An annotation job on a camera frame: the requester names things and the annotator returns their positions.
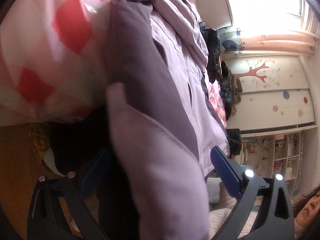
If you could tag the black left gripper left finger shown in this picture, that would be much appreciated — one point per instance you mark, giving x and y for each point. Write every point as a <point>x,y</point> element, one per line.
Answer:
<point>46,219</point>

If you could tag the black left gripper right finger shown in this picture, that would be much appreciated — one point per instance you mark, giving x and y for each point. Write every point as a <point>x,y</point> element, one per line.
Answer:
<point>275,219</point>

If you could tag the lilac purple padded jacket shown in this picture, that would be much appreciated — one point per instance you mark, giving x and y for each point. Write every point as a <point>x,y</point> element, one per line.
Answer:
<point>162,124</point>

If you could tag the dark clothes pile by bed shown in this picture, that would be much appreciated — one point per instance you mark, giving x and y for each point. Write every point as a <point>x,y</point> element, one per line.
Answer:
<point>230,90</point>

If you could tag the bright bedroom window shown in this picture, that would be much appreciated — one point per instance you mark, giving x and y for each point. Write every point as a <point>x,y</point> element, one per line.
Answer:
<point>269,14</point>

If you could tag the person head dark hair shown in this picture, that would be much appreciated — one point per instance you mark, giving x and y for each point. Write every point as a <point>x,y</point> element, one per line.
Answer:
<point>306,213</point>

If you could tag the cluttered white bookshelf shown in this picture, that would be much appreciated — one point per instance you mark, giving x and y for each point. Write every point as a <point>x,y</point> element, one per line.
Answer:
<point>268,154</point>

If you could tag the white wardrobe with tree decal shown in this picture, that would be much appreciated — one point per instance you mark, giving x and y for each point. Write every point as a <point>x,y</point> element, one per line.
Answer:
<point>275,94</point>

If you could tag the black garment on bed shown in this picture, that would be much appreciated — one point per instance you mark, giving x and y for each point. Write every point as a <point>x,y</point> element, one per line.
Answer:
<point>212,41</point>

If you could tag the pink window curtain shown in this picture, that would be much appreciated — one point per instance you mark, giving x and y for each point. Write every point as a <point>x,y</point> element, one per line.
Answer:
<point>285,42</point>

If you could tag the pink checkered bed cover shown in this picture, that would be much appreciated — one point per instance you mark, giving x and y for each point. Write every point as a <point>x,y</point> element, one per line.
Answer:
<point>53,60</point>

